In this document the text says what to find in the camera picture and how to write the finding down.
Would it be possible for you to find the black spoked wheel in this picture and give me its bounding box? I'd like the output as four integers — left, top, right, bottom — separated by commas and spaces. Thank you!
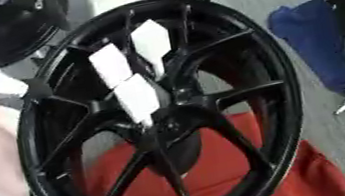
0, 0, 322, 196

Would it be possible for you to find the white pin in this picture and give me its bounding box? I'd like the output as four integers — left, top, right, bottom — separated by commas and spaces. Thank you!
110, 69, 167, 133
85, 39, 138, 92

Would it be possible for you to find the blue cloth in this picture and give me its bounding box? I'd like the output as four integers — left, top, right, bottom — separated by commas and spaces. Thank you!
262, 0, 345, 106

